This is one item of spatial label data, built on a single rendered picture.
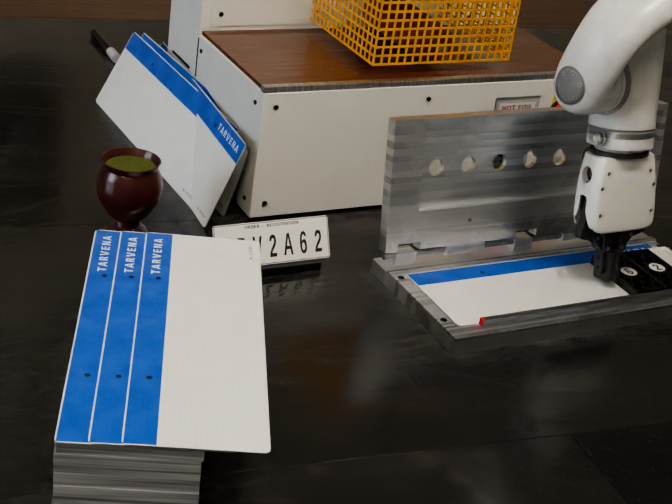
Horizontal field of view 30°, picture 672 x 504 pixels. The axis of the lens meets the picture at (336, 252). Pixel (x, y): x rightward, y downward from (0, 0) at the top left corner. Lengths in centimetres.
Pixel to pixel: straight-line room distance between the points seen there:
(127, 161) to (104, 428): 57
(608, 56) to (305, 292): 46
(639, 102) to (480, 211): 25
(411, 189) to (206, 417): 55
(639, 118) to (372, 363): 46
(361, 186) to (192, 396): 67
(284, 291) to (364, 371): 19
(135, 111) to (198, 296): 67
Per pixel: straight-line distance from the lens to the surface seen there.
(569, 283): 167
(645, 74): 159
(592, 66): 152
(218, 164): 171
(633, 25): 151
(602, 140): 161
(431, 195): 162
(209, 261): 140
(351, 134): 173
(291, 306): 153
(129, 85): 200
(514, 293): 161
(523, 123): 168
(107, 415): 114
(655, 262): 176
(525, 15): 290
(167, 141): 185
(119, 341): 125
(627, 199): 164
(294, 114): 167
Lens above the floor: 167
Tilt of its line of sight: 27 degrees down
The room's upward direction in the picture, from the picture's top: 9 degrees clockwise
